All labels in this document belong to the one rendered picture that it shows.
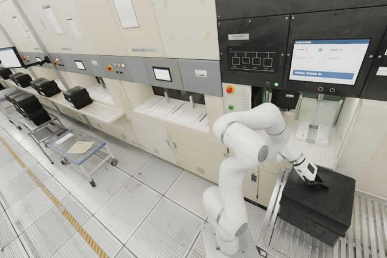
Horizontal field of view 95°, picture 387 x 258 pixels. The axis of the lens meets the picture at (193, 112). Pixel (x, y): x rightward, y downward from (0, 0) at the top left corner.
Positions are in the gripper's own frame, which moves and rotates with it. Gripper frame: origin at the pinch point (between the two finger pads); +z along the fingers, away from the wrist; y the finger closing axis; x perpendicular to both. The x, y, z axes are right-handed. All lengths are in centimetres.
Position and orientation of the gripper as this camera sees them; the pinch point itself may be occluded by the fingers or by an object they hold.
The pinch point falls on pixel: (317, 182)
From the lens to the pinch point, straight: 120.0
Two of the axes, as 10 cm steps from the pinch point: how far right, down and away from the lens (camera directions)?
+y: 6.2, -5.1, 5.9
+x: -4.3, 4.1, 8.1
